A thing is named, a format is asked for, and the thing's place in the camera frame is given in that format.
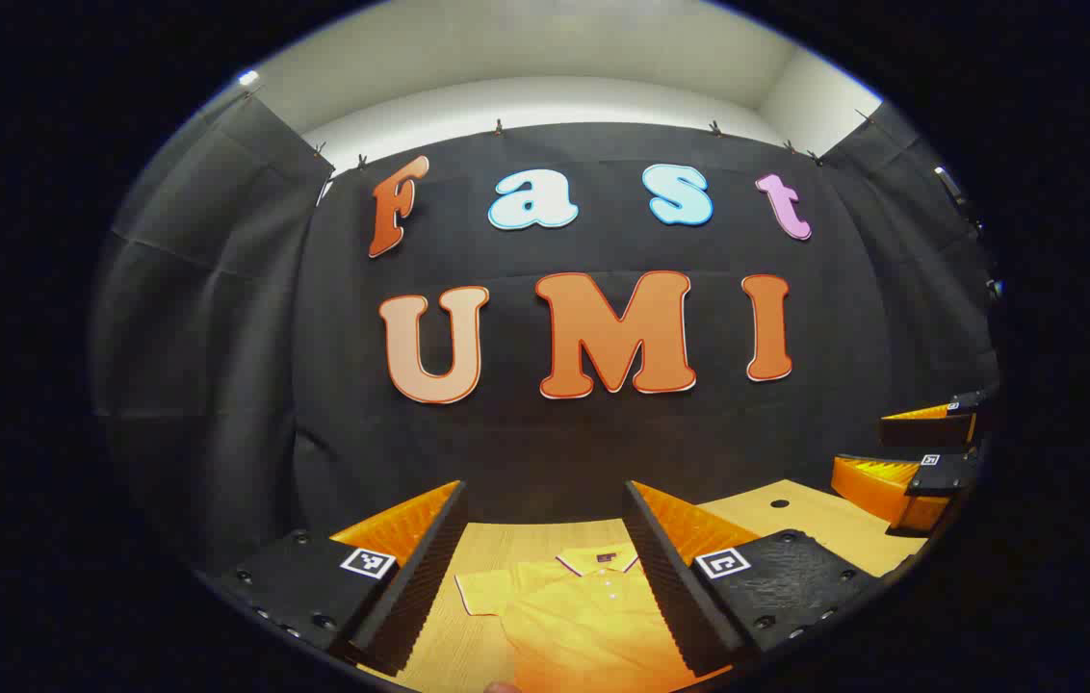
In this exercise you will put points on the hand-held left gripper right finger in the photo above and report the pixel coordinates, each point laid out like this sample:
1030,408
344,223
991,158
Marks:
665,587

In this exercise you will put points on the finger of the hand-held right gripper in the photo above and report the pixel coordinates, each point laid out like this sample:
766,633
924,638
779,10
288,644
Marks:
940,474
930,430

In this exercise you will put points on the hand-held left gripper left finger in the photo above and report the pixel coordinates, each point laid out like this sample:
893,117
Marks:
420,587

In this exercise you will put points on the orange T-shirt with striped collar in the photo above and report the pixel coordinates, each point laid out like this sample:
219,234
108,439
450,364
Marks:
574,626

